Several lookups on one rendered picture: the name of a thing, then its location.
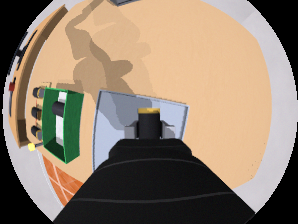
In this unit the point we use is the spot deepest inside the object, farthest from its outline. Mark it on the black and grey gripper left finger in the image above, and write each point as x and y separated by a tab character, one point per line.
129	131

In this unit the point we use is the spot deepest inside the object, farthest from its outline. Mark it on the black battery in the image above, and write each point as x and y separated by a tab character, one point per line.
34	131
34	112
36	92
149	123
58	108

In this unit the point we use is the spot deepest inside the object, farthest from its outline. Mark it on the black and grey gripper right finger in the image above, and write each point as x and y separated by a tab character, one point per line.
166	130

